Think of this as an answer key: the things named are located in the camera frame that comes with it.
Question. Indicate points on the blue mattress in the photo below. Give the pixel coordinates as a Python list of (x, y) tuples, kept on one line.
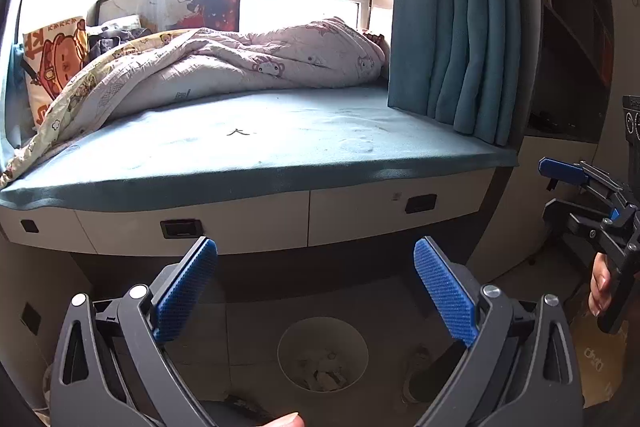
[(250, 157)]

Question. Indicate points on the black flat device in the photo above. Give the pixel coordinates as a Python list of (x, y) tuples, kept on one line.
[(555, 123)]

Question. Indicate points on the dark wooden bookshelf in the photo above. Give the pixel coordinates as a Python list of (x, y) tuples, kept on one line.
[(575, 7)]

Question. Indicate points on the dark crumpled clothes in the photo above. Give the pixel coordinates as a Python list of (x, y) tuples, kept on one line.
[(112, 39)]

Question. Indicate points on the medium white bed drawer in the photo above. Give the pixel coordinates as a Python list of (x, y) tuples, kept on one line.
[(225, 219)]

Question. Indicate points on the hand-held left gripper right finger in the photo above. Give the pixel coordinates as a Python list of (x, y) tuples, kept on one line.
[(445, 292)]

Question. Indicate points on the wide white bed drawer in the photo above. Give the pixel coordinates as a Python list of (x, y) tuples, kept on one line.
[(360, 217)]

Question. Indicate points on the person's left hand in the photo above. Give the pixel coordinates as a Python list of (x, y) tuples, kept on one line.
[(285, 421)]

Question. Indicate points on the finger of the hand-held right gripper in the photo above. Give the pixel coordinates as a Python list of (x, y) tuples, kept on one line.
[(580, 222), (560, 171)]

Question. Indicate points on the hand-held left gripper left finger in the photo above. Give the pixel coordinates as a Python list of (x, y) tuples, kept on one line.
[(185, 292)]

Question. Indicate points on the white round waste bin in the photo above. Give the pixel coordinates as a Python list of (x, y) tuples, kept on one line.
[(292, 357)]

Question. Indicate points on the wide teal curtain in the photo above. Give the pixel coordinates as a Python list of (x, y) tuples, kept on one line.
[(450, 32)]

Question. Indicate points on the cartoon print quilt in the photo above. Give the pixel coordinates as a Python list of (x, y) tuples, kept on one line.
[(225, 62)]

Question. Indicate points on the person's right hand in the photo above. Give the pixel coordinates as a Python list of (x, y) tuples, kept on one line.
[(600, 282)]

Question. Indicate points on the orange cartoon pillow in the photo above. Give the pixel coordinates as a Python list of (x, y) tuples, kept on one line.
[(55, 57)]

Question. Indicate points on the brown cardboard box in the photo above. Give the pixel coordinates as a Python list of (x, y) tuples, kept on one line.
[(595, 357)]

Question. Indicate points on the narrow teal curtain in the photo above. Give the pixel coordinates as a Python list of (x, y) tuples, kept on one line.
[(4, 127)]

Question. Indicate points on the small black object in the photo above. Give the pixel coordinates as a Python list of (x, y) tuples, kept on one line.
[(240, 133)]

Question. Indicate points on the narrow white bed drawer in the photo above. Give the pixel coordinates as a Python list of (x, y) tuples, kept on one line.
[(45, 232)]

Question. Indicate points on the paper pieces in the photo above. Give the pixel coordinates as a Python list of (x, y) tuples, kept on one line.
[(325, 372)]

